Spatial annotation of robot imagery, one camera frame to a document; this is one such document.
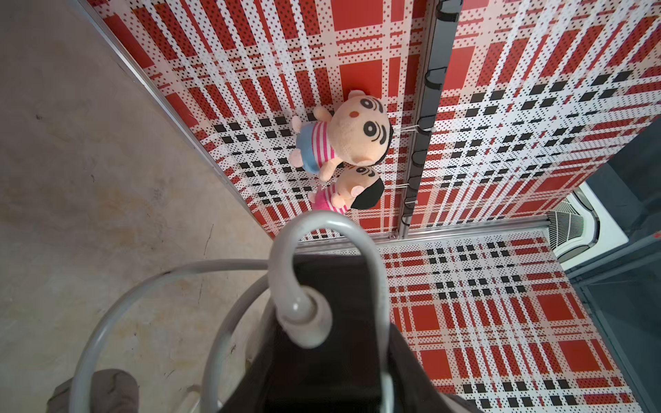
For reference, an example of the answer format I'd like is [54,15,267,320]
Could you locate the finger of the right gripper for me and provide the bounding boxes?
[46,369,139,413]

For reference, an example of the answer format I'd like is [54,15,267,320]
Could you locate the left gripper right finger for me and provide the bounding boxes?
[387,325,482,413]

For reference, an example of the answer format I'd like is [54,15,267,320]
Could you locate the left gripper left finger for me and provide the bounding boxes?
[219,299,278,412]

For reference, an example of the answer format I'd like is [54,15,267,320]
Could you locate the black power strip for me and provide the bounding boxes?
[264,255,382,413]

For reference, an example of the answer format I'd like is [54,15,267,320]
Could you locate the hanging doll pink shirt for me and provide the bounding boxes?
[310,166,385,215]

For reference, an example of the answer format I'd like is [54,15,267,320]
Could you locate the hanging doll striped shirt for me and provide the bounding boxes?
[288,91,394,182]

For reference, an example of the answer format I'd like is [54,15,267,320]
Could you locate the black hook rail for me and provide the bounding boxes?
[395,0,464,239]

